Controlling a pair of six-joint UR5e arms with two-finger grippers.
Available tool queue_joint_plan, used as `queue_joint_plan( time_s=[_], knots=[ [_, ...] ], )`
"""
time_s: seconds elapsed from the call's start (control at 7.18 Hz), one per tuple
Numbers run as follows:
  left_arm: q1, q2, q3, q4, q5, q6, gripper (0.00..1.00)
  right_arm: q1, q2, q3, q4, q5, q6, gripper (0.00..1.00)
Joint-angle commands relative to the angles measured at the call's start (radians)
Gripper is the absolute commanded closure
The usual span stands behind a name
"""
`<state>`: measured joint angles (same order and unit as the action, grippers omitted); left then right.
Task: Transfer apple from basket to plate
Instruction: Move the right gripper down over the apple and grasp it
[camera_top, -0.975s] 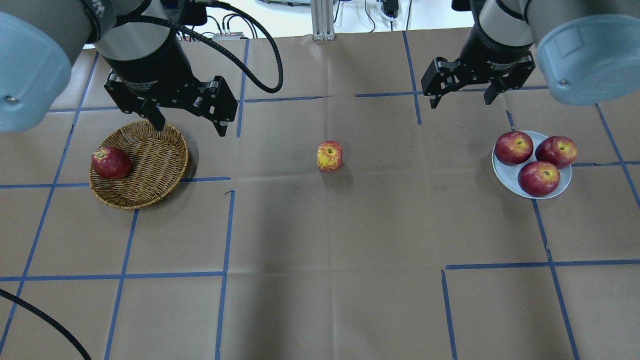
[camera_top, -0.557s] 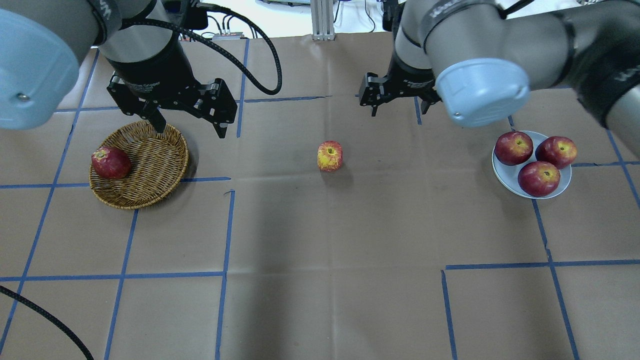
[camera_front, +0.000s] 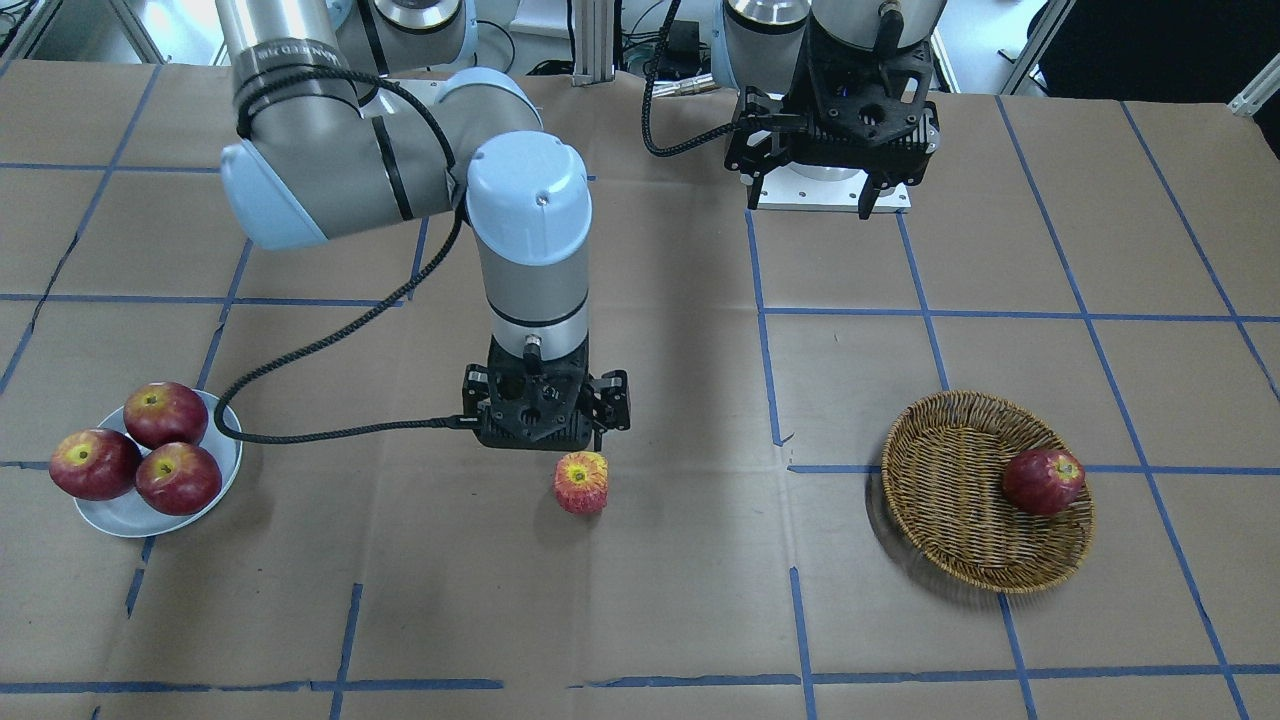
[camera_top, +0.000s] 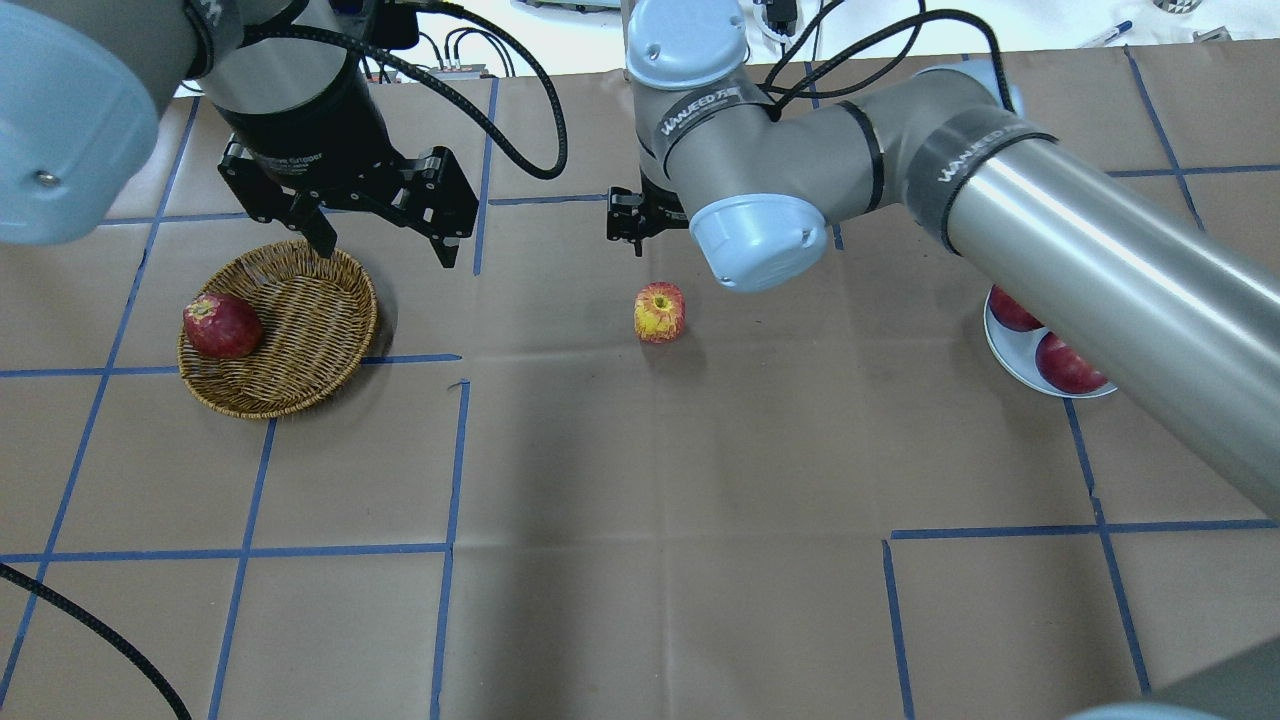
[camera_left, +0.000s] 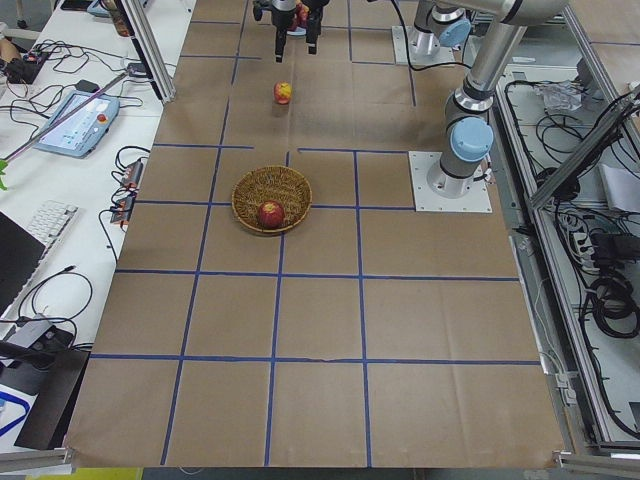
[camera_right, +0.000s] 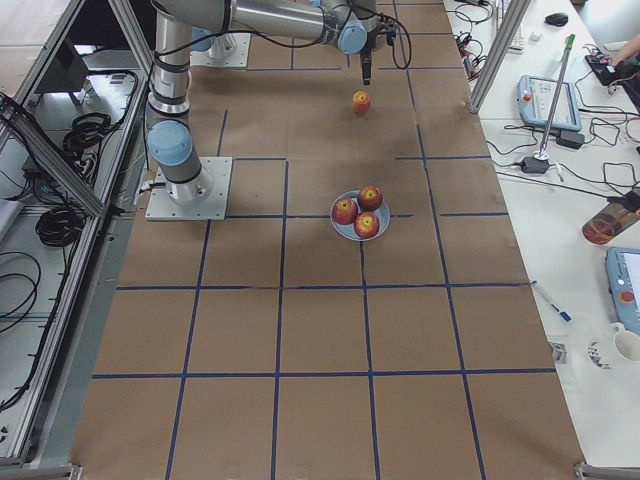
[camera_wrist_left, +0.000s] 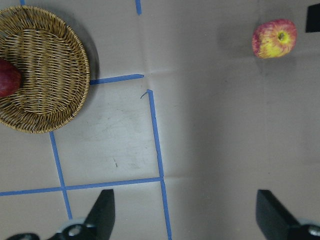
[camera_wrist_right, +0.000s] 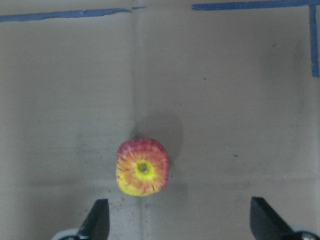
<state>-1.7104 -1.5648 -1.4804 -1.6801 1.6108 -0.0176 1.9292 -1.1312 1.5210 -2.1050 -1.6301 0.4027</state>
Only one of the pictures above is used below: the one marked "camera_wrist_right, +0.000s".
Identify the red yellow apple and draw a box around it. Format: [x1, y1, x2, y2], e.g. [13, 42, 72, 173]
[115, 137, 170, 197]

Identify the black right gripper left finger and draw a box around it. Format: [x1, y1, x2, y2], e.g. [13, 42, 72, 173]
[76, 199, 110, 240]

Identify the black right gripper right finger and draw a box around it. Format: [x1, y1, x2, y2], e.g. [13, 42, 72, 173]
[249, 196, 300, 240]

